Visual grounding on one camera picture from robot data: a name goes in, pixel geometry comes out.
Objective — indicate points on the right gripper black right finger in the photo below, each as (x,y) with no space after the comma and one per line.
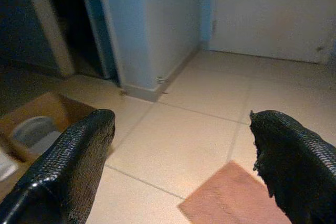
(296,169)

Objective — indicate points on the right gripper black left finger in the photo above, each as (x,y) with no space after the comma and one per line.
(60,171)

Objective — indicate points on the white plastic item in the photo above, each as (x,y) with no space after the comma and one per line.
(5,166)

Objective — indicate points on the brown cardboard box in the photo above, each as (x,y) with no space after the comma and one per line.
(47,106)

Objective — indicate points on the pink flat sheet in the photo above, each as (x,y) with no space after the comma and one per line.
(223,197)

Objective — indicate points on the beige door frame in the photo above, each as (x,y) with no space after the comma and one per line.
(50,30)

